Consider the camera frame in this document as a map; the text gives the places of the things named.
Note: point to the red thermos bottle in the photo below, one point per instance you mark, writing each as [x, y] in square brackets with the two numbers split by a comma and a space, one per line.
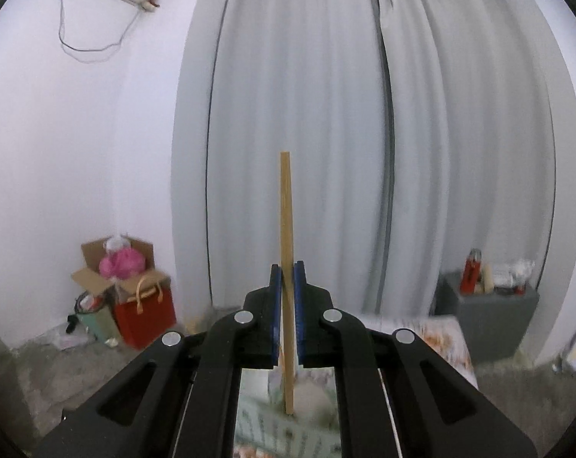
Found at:
[471, 272]

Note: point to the grey cabinet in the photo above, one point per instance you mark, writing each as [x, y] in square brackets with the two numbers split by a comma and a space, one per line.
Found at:
[493, 324]

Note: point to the pink plastic bag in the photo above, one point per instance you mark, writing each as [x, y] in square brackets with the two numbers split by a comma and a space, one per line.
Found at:
[123, 264]

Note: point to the bamboo chopstick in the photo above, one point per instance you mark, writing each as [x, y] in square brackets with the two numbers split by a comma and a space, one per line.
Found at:
[287, 262]

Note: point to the grey window curtain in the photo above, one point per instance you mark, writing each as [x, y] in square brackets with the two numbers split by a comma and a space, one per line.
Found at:
[417, 129]

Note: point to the cream bottle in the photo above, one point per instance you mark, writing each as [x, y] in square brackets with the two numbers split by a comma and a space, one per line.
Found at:
[487, 279]

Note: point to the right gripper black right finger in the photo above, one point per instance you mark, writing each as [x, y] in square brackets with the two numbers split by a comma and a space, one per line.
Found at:
[396, 396]

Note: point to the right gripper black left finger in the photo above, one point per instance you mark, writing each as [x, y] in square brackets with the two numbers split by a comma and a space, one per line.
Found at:
[178, 397]

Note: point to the white packets pile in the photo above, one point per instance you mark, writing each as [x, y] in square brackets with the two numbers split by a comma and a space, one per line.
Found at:
[513, 275]

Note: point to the cardboard box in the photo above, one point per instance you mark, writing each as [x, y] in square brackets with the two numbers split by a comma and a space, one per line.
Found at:
[88, 277]

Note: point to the mint green utensil basket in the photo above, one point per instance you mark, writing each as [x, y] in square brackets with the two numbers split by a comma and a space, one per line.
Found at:
[262, 427]

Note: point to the red gift bag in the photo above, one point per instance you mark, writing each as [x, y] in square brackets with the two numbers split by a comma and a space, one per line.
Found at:
[147, 312]

